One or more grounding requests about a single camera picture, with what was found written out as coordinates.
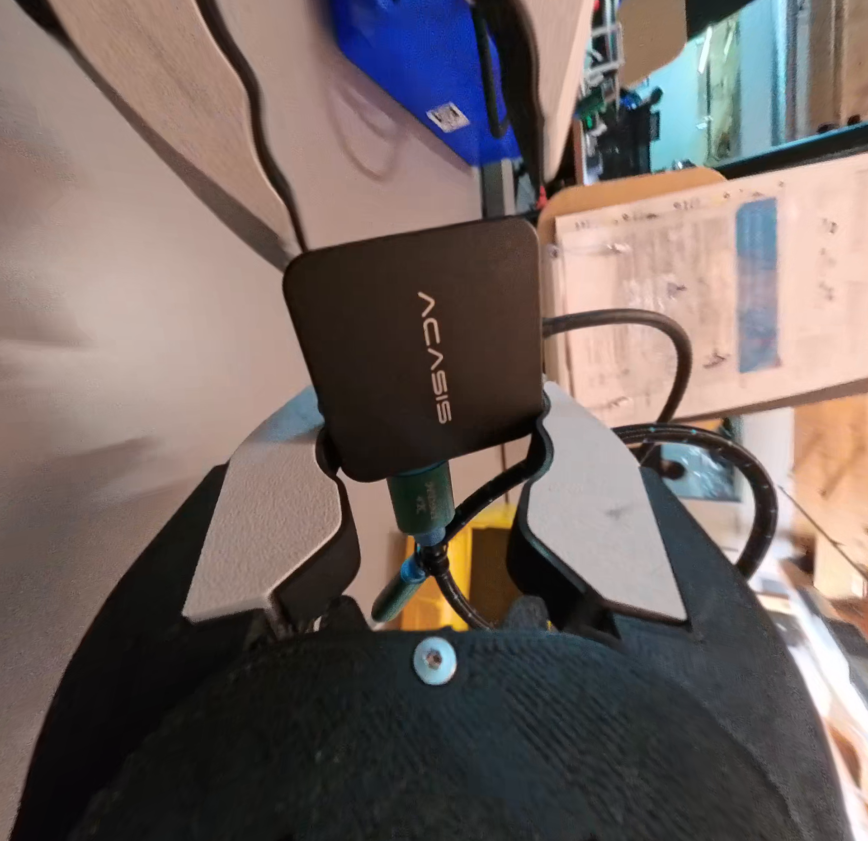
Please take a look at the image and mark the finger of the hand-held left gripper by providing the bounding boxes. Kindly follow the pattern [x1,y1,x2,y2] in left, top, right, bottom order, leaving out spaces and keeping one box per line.
[467,0,603,187]
[30,0,309,273]

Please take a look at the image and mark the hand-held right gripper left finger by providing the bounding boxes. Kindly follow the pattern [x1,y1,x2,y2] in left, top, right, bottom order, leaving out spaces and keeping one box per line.
[180,385,362,635]

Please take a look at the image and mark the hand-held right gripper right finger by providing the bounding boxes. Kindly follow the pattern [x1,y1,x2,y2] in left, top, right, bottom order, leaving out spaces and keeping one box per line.
[506,379,689,630]

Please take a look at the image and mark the blue plastic bin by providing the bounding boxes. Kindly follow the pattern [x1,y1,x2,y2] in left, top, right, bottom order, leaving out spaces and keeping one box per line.
[325,0,523,167]

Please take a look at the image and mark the black braided cable green plugs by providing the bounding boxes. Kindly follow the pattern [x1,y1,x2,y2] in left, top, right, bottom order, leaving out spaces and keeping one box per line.
[387,460,499,633]
[372,424,778,626]

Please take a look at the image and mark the black square usb hub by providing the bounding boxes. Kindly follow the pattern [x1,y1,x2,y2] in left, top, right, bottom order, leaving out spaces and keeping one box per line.
[283,216,547,483]

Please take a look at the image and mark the brown cardboard box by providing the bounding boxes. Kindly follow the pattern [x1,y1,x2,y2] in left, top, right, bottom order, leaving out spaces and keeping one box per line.
[617,0,687,87]

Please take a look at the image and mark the yellow plastic bin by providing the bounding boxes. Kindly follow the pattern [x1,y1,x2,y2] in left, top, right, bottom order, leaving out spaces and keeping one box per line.
[400,509,518,632]

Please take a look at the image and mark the printed paper sheet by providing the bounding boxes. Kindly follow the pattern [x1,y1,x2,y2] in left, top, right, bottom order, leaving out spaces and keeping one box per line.
[556,183,788,408]

